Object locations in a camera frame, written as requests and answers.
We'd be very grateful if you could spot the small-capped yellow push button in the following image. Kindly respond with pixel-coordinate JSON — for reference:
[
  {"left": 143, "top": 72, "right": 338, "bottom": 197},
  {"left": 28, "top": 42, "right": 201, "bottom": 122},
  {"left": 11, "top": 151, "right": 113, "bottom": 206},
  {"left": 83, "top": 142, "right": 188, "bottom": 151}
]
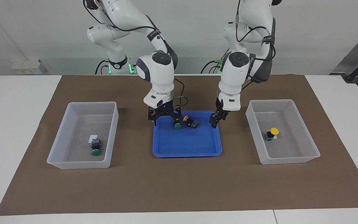
[{"left": 183, "top": 116, "right": 199, "bottom": 129}]

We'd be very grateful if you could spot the large-capped yellow push button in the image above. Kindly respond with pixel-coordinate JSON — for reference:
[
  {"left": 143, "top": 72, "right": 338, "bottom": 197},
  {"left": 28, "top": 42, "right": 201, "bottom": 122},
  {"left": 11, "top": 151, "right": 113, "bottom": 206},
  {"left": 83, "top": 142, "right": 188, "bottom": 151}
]
[{"left": 265, "top": 128, "right": 279, "bottom": 141}]

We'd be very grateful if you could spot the blue plastic tray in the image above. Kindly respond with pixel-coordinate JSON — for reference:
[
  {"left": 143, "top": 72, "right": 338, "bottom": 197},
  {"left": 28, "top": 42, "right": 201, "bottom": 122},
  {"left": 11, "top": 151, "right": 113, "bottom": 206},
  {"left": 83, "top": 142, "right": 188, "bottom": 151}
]
[{"left": 153, "top": 110, "right": 223, "bottom": 158}]

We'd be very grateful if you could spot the brown table mat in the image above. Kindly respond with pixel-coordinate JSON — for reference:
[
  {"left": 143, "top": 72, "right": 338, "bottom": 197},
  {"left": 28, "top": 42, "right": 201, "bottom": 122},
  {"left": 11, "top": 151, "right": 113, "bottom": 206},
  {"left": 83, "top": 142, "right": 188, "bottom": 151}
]
[{"left": 0, "top": 74, "right": 358, "bottom": 216}]

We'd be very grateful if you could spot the translucent plastic box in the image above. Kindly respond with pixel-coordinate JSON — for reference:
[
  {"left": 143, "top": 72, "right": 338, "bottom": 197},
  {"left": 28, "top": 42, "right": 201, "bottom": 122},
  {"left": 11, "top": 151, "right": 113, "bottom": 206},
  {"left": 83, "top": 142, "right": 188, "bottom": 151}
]
[
  {"left": 47, "top": 101, "right": 119, "bottom": 170},
  {"left": 246, "top": 99, "right": 321, "bottom": 165}
]

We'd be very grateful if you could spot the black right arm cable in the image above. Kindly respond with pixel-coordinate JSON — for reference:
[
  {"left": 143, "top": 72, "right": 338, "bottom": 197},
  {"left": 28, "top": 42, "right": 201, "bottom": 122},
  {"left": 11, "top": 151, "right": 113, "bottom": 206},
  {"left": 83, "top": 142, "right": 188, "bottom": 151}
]
[{"left": 83, "top": 0, "right": 188, "bottom": 106}]

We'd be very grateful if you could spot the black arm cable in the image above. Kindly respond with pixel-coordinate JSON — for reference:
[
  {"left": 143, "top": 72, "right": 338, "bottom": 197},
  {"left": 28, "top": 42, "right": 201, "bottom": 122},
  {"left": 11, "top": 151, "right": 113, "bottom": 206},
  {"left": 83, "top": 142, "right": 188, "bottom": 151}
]
[
  {"left": 83, "top": 0, "right": 188, "bottom": 106},
  {"left": 235, "top": 0, "right": 276, "bottom": 91}
]

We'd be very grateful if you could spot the black base cable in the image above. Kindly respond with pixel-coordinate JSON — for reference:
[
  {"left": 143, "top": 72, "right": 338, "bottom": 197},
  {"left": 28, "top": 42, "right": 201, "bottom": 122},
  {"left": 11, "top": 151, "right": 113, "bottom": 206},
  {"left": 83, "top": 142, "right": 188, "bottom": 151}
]
[
  {"left": 94, "top": 60, "right": 110, "bottom": 75},
  {"left": 200, "top": 46, "right": 231, "bottom": 74}
]

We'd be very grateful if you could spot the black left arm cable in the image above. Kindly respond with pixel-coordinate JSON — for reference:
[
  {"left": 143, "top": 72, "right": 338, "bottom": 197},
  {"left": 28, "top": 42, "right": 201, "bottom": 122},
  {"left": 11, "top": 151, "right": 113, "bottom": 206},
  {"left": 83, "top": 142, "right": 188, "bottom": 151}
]
[{"left": 235, "top": 0, "right": 276, "bottom": 91}]

